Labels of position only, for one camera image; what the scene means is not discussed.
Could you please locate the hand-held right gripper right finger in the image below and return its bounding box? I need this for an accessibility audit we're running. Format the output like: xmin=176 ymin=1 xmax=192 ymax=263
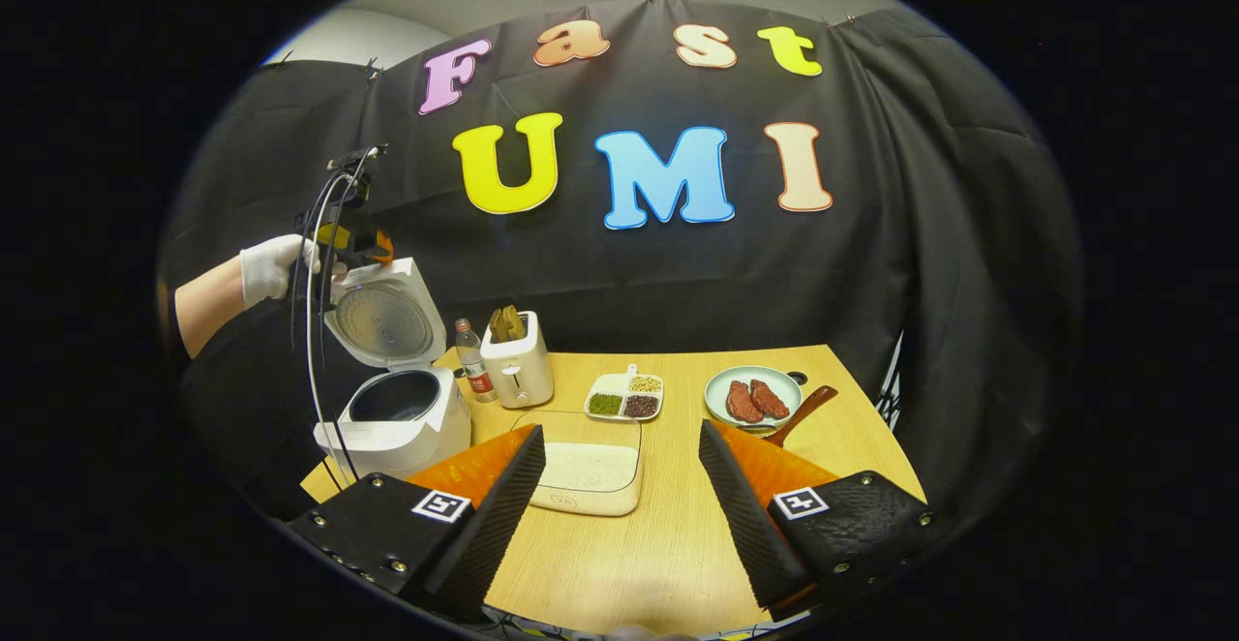
xmin=699 ymin=418 xmax=938 ymax=623

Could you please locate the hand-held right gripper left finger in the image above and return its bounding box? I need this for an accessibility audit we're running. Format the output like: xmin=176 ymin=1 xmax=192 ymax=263
xmin=287 ymin=423 xmax=548 ymax=623

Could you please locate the clear box of rice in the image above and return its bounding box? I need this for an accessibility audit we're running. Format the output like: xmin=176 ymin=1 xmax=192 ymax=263
xmin=510 ymin=410 xmax=644 ymax=517

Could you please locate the white rice cooker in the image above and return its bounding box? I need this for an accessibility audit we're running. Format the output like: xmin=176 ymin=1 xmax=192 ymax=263
xmin=313 ymin=257 xmax=472 ymax=482

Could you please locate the brown wooden spoon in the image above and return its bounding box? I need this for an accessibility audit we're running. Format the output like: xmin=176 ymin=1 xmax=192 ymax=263
xmin=740 ymin=385 xmax=839 ymax=448

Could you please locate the red meat slice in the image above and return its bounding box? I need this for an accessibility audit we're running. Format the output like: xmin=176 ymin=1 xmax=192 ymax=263
xmin=725 ymin=380 xmax=766 ymax=424
xmin=750 ymin=379 xmax=791 ymax=419

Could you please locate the pale green plate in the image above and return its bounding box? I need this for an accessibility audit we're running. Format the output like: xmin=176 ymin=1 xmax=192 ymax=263
xmin=704 ymin=366 xmax=804 ymax=429

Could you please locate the white toaster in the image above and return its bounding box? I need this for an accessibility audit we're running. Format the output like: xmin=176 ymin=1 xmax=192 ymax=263
xmin=480 ymin=310 xmax=555 ymax=410

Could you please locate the clear plastic water bottle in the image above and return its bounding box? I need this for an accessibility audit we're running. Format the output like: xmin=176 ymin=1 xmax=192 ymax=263
xmin=454 ymin=319 xmax=498 ymax=404

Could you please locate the white divided bean dish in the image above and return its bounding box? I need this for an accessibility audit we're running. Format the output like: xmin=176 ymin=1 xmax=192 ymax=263
xmin=585 ymin=363 xmax=665 ymax=422

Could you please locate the black backdrop cloth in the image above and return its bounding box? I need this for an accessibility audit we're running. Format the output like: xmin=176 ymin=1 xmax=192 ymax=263
xmin=160 ymin=0 xmax=1083 ymax=526

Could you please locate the left gripper cable bundle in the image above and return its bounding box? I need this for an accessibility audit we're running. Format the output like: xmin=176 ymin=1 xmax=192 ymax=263
xmin=288 ymin=152 xmax=378 ymax=482

